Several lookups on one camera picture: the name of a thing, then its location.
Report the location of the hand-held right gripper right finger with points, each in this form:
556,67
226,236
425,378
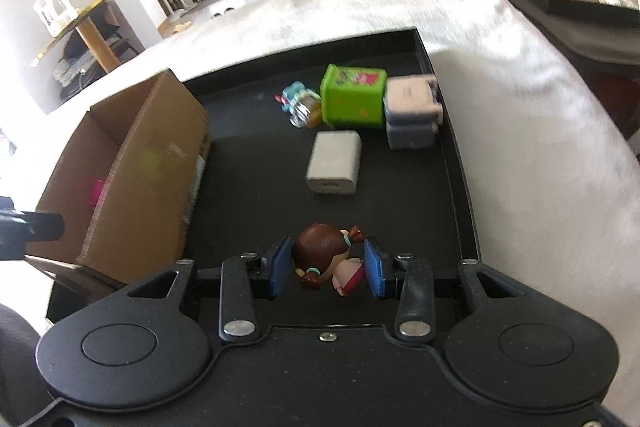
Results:
376,269

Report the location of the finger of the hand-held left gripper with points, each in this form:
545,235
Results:
35,227

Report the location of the white charger block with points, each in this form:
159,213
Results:
332,159

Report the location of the brown-haired doll figurine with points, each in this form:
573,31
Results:
320,249

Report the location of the green printed box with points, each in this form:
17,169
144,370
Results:
352,99

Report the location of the cardboard box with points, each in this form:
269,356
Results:
150,187

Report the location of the round gold-rimmed table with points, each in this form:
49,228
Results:
95,34

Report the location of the black tray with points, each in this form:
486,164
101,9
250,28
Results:
400,197

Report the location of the clear glass jar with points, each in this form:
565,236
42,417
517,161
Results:
52,9

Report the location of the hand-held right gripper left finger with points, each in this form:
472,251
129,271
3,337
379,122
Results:
277,269

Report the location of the white fluffy blanket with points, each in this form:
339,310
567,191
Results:
525,132

